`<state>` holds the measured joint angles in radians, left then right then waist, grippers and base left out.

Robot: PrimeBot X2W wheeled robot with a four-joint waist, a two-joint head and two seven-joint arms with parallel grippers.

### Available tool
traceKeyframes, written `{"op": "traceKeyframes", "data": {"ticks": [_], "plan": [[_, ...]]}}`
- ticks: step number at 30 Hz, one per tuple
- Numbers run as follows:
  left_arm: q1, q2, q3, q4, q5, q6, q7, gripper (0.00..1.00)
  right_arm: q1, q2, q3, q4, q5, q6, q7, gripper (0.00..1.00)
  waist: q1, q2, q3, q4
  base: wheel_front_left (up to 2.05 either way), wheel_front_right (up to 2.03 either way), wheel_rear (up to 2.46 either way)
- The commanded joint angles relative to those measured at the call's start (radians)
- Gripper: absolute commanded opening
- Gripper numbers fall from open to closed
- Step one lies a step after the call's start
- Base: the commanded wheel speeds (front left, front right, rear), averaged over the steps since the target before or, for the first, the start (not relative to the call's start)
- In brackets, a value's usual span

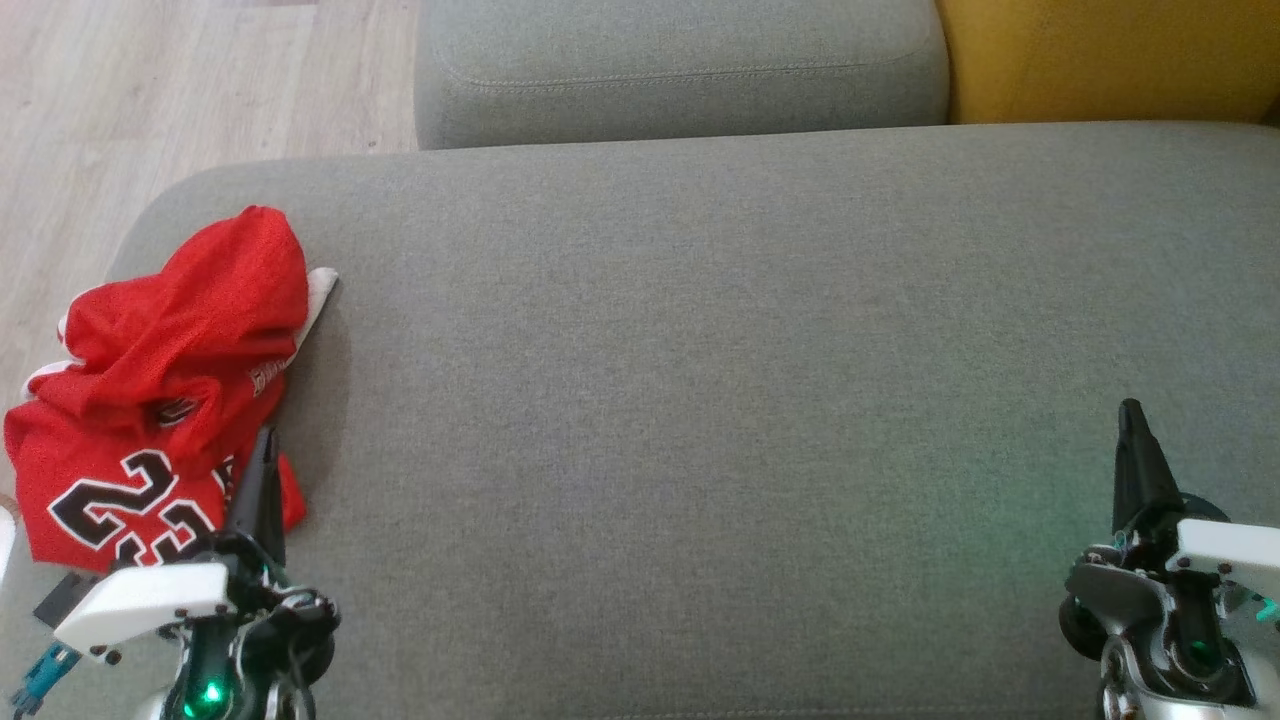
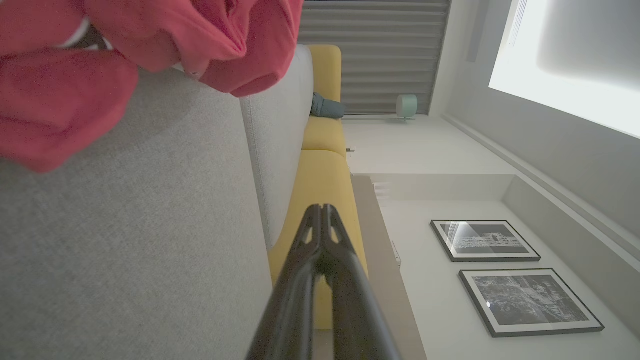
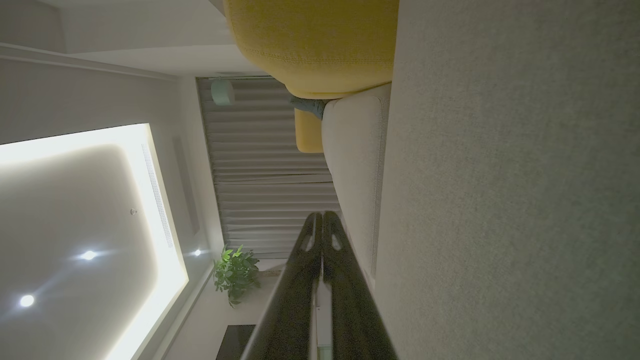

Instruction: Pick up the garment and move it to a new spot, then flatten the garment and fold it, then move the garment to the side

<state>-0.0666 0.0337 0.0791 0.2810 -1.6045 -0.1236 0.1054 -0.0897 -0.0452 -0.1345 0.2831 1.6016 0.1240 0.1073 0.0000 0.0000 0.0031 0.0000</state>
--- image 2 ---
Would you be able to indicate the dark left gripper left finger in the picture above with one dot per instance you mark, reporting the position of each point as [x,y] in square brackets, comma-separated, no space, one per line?
[290,310]

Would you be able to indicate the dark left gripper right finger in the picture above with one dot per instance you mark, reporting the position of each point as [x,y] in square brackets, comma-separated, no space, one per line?
[355,315]

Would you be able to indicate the red basketball jersey number 23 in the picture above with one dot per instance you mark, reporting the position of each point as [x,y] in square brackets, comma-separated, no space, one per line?
[55,110]

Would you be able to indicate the beige wooden ledge panel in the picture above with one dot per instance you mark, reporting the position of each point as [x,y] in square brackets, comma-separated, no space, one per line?
[385,280]

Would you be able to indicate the small black framed picture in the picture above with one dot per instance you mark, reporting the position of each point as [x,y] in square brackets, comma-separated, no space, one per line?
[485,241]

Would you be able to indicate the grey fabric sofa seat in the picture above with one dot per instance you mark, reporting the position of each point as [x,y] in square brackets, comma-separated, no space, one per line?
[150,250]

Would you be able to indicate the grey sofa back cushion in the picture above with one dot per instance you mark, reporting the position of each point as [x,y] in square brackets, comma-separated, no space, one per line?
[280,150]

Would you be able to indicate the large black framed picture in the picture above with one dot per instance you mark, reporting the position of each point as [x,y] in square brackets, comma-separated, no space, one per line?
[531,302]

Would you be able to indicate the blue-grey cushion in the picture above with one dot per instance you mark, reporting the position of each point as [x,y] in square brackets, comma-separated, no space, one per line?
[326,107]

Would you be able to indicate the mint green lamp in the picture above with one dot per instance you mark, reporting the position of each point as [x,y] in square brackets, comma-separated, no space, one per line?
[406,105]

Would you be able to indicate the grey slatted window blind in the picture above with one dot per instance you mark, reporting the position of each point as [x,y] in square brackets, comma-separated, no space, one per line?
[380,55]

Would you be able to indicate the bright ceiling light panel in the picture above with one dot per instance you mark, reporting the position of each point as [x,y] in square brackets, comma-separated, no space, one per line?
[575,60]

